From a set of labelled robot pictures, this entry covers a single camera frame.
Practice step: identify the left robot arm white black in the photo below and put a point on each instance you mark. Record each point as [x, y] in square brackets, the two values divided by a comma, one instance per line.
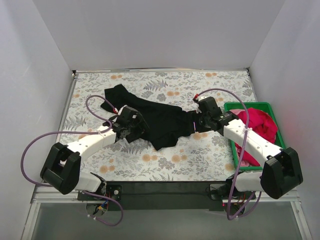
[62, 167]

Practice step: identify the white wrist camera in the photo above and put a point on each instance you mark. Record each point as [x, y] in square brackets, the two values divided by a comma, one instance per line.
[118, 111]
[197, 98]

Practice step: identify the floral table mat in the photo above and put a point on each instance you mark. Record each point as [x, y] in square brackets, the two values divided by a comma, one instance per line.
[199, 157]

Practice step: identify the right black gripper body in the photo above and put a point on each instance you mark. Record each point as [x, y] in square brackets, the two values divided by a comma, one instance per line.
[198, 122]

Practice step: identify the red t shirt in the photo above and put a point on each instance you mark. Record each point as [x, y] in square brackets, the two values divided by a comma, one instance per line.
[262, 124]

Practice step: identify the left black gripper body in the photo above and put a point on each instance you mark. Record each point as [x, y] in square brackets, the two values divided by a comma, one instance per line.
[139, 124]

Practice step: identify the green plastic bin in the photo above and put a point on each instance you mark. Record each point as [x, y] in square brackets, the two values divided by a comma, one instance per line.
[262, 106]

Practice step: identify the aluminium frame rail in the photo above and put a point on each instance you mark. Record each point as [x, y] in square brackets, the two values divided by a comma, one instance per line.
[48, 194]

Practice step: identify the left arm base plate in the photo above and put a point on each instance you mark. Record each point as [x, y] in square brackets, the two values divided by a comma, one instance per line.
[113, 191]

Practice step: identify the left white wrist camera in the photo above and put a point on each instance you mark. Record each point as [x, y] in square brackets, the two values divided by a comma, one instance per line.
[118, 111]

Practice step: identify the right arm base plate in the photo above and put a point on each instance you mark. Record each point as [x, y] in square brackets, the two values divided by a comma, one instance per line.
[221, 191]

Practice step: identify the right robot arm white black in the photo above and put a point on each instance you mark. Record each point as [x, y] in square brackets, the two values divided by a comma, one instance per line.
[281, 169]

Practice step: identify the pink t shirt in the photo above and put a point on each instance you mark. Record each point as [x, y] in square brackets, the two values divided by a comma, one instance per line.
[241, 113]

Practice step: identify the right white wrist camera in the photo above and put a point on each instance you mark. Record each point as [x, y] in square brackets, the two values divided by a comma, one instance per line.
[197, 98]

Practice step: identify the black t shirt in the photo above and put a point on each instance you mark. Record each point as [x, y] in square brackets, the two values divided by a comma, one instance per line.
[167, 123]

